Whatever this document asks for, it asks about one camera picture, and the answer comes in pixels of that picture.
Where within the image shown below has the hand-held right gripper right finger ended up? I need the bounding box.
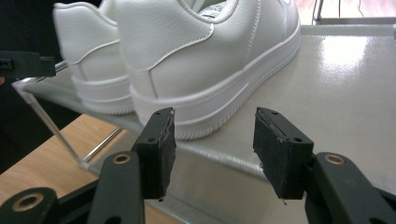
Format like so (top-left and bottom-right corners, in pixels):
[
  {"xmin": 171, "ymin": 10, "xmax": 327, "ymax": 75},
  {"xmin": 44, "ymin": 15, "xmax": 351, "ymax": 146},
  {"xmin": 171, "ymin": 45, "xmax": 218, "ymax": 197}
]
[{"xmin": 252, "ymin": 106, "xmax": 396, "ymax": 224}]

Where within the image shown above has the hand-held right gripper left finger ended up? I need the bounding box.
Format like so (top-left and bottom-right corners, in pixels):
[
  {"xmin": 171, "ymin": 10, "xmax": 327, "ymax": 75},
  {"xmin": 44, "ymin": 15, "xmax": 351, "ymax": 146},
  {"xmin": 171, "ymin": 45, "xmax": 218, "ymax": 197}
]
[{"xmin": 87, "ymin": 106, "xmax": 177, "ymax": 224}]

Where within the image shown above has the white leather sneaker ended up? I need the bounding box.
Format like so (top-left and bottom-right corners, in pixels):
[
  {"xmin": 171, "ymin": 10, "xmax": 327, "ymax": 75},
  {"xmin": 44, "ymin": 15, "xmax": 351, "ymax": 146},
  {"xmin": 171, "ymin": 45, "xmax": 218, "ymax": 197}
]
[
  {"xmin": 113, "ymin": 0, "xmax": 303, "ymax": 141},
  {"xmin": 51, "ymin": 0, "xmax": 135, "ymax": 116}
]

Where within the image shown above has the silver metal shoe rack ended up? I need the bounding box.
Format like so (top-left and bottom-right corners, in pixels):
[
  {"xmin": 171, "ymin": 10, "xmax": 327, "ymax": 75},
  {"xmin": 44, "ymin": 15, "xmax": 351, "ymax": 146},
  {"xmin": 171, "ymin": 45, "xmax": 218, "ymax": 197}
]
[{"xmin": 12, "ymin": 24, "xmax": 396, "ymax": 224}]

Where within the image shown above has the grey metal stand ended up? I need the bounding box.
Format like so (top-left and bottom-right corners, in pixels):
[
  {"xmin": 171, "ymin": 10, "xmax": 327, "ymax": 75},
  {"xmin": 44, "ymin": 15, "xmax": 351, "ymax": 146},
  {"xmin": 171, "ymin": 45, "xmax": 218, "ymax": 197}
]
[{"xmin": 312, "ymin": 0, "xmax": 396, "ymax": 26}]

